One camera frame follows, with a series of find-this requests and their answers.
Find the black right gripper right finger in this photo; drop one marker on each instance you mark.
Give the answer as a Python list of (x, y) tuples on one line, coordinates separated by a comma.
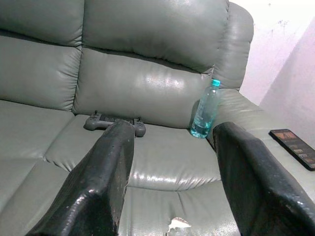
[(258, 184)]

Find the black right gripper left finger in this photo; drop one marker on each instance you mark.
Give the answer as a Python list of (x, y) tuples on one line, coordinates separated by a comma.
[(105, 172)]

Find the grey game controller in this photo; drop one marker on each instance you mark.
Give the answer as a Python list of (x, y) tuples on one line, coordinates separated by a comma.
[(92, 123)]

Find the black smartphone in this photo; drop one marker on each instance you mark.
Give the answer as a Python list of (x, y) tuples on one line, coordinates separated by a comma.
[(292, 145)]

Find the clear plastic water bottle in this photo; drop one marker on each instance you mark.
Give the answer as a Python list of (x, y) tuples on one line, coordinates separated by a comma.
[(205, 110)]

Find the grey green leather sofa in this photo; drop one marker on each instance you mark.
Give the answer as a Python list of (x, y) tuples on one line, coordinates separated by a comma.
[(147, 86)]

